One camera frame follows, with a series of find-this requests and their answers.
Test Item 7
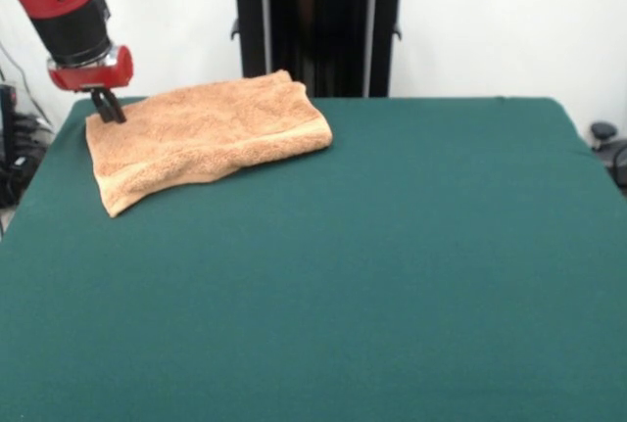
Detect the black computer tower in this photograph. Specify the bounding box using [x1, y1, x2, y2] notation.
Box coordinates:
[0, 82, 20, 168]

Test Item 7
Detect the black equipment pile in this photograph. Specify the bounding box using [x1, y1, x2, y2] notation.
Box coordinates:
[0, 113, 58, 209]

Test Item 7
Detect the grey cable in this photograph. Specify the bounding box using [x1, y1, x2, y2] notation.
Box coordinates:
[0, 42, 50, 124]

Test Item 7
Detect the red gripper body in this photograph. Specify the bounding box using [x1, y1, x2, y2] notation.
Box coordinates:
[47, 44, 135, 94]

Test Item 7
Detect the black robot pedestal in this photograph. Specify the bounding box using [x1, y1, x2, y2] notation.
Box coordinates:
[215, 0, 422, 99]

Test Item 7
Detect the dark green table cloth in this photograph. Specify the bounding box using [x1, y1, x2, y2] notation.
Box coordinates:
[0, 96, 627, 422]

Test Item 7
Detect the black office chair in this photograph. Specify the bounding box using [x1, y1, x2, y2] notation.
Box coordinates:
[589, 120, 627, 198]

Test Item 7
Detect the tan terry towel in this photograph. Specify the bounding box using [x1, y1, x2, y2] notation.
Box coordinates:
[85, 69, 334, 219]

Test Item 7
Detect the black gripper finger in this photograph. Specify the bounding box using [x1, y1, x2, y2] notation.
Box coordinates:
[100, 91, 127, 124]
[90, 90, 114, 123]

